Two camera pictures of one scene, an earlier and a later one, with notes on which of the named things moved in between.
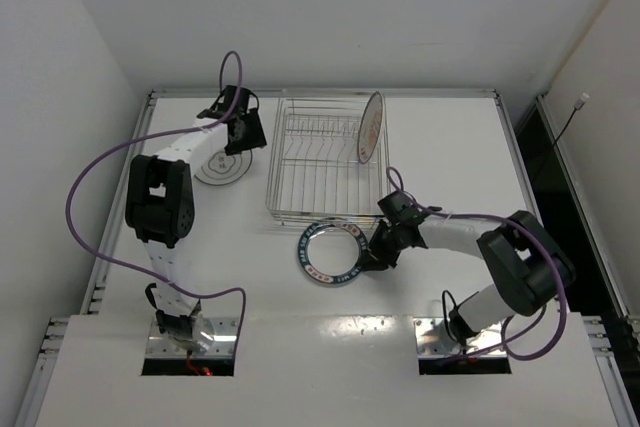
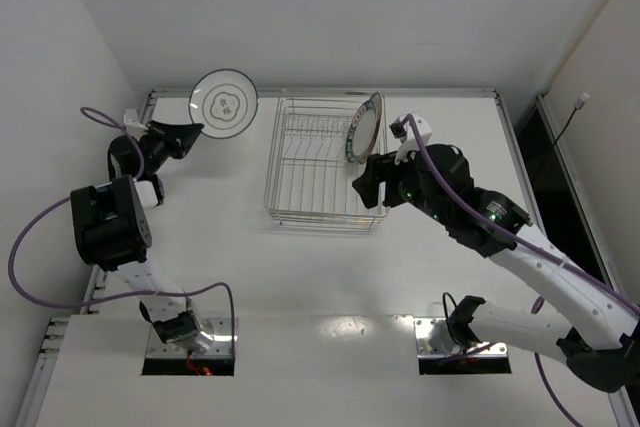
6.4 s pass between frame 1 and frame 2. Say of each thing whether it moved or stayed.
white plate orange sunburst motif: stayed
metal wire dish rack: stayed
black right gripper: moved
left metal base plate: stayed
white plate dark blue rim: moved
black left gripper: moved
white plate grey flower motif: moved
